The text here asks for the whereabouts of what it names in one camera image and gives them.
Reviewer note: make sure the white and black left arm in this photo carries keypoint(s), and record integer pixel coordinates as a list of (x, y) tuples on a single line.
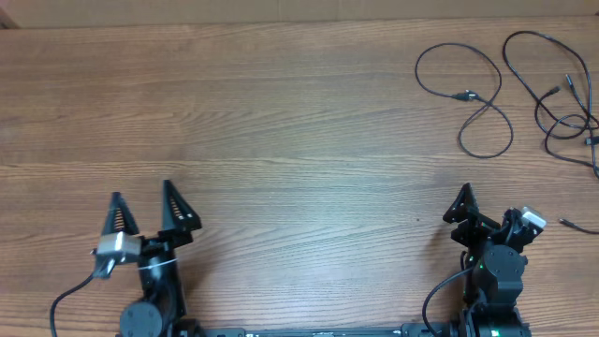
[(162, 310)]

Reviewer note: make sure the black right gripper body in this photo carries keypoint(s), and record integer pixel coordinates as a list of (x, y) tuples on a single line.
[(471, 233)]

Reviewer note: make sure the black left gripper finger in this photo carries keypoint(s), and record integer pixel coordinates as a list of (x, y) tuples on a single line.
[(119, 218), (177, 214)]

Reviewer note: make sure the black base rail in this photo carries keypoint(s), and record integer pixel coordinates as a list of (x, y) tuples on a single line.
[(405, 330)]

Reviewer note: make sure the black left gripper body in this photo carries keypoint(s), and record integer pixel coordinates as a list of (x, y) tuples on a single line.
[(163, 246)]

